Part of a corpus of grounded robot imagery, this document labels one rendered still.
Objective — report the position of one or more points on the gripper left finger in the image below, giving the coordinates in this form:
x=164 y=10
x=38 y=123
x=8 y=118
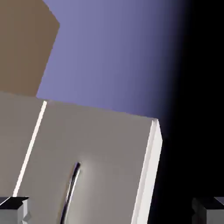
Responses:
x=12 y=210

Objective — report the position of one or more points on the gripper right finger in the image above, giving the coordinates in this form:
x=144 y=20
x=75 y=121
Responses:
x=211 y=211

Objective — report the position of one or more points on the grey painted cabinet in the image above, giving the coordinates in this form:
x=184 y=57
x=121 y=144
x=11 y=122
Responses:
x=151 y=157

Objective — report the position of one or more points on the grey drawer front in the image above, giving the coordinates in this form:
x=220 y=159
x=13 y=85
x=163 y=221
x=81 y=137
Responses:
x=108 y=157

